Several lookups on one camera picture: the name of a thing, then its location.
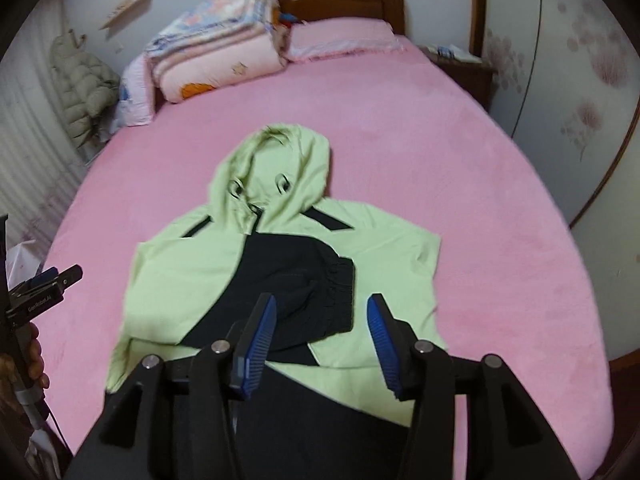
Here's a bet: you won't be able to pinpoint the beige wall shelf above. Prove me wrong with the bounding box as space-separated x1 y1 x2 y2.
100 0 151 30

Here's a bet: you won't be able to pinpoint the brown wooden headboard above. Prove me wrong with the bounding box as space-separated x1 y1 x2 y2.
278 0 406 36

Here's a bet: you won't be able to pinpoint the black cable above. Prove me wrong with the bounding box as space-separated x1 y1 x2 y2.
34 393 74 453

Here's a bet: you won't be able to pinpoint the folded pink cartoon quilt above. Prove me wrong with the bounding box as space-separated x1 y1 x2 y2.
145 0 288 103

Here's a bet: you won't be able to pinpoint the dark wooden nightstand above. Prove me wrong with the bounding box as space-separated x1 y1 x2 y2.
420 47 497 112

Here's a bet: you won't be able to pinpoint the papers on nightstand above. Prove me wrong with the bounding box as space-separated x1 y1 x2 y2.
422 44 483 64

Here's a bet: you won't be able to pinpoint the white cartoon pillow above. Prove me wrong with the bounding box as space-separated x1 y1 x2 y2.
108 53 155 134

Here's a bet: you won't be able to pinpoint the pink bed sheet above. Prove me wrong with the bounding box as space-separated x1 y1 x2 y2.
38 47 613 478

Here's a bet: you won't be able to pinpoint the floral sliding wardrobe door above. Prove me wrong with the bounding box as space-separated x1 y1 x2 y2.
483 0 639 224

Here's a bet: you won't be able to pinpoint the beige puffer coat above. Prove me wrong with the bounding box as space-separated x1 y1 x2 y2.
49 32 120 148

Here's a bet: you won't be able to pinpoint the white curtain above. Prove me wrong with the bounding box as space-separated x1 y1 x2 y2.
0 34 89 261

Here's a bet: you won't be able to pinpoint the light green hooded jacket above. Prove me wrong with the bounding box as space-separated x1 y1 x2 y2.
105 124 440 426

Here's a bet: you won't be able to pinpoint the person's left hand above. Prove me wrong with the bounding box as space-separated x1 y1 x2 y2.
0 323 50 413

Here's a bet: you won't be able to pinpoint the pink pillow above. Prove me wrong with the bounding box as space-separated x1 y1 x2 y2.
285 18 404 63

